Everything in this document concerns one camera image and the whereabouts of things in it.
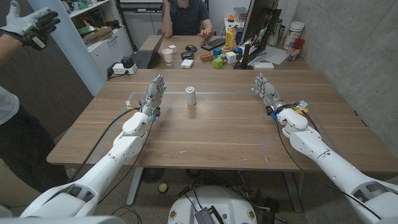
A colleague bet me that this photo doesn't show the seated person dark shirt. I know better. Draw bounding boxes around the seated person dark shirt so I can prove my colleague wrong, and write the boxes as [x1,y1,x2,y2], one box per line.
[160,0,214,39]

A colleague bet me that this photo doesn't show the white paper cup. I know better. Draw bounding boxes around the white paper cup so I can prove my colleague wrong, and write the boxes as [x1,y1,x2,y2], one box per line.
[160,48,174,67]

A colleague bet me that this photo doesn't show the black white teleoperation glove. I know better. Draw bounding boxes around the black white teleoperation glove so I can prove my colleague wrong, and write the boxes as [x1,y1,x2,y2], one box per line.
[0,0,62,51]

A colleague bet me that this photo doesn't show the white cylindrical canister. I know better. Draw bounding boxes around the white cylindrical canister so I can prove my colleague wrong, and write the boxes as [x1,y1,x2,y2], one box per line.
[283,21,306,50]

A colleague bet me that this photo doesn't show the black power adapter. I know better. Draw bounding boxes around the black power adapter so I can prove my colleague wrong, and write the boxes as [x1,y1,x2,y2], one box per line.
[121,56,136,69]

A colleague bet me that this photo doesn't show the white flat box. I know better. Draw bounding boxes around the white flat box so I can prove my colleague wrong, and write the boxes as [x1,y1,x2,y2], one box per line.
[252,61,275,70]

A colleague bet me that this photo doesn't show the standing person white shirt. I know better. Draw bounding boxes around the standing person white shirt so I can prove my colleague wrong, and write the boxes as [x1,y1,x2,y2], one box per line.
[0,29,70,194]

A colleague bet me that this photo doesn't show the black monitor stand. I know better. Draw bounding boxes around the black monitor stand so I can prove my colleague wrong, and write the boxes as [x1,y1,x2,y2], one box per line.
[233,9,271,70]

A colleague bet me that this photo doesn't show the yellow mustard bottle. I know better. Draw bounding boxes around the yellow mustard bottle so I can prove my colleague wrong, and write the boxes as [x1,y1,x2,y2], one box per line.
[225,26,236,50]

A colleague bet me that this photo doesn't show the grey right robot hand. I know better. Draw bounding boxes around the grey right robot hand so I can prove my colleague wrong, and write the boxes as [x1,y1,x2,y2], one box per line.
[251,73,285,115]

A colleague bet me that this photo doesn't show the white shelf cabinet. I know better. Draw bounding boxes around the white shelf cabinet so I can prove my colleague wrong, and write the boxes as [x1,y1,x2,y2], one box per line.
[27,0,135,96]

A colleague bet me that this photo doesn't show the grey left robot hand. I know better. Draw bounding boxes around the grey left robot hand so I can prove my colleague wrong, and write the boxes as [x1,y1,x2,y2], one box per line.
[140,73,168,119]

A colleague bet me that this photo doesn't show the white cube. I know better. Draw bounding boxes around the white cube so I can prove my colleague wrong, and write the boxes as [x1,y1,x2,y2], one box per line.
[225,51,238,65]

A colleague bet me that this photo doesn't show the black computer monitor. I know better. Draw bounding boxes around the black computer monitor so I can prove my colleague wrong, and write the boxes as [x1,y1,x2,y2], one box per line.
[241,0,282,45]

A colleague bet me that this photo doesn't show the black module on torso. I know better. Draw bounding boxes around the black module on torso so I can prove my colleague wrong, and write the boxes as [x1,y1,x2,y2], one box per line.
[193,205,225,224]

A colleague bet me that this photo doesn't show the black keyboard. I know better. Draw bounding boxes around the black keyboard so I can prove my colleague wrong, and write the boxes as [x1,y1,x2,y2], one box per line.
[200,36,227,52]

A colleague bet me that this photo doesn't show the brown cardboard box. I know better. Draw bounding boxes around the brown cardboard box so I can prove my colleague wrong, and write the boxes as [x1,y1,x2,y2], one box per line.
[81,26,114,47]

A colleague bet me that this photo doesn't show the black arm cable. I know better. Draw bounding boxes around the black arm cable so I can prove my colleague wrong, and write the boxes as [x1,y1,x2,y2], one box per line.
[66,107,142,184]
[274,118,382,220]
[96,120,155,205]

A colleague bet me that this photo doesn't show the white paper sheet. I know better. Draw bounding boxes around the white paper sheet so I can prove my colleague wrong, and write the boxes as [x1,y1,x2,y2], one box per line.
[248,44,289,67]

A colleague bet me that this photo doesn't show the clear storage box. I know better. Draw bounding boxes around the clear storage box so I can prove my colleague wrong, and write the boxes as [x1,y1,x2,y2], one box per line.
[233,6,249,24]

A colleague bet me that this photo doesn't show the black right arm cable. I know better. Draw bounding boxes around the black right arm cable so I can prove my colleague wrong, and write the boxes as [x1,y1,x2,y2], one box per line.
[274,118,382,220]

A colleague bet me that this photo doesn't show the white string spool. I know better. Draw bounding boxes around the white string spool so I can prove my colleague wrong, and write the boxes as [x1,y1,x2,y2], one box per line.
[185,86,197,106]

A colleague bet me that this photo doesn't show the flat white box device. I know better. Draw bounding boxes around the flat white box device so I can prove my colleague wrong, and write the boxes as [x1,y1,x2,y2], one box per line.
[180,58,195,70]

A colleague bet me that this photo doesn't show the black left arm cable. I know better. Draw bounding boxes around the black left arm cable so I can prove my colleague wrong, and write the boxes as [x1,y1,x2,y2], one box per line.
[66,107,142,184]
[96,120,155,205]

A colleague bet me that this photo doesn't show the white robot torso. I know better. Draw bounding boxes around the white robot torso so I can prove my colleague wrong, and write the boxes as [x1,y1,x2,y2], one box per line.
[167,185,257,224]

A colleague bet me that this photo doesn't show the grey table leg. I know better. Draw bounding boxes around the grey table leg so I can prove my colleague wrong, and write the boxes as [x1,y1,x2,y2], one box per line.
[126,167,144,207]
[282,170,304,213]

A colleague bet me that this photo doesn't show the red snack bag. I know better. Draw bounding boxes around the red snack bag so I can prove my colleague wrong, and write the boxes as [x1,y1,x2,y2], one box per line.
[286,37,306,62]

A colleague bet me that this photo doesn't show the white power strip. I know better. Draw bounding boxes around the white power strip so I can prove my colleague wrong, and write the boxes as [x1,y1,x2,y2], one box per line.
[112,62,139,75]

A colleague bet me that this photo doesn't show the black laptop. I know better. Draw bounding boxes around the black laptop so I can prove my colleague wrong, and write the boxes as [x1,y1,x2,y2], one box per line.
[130,30,166,70]

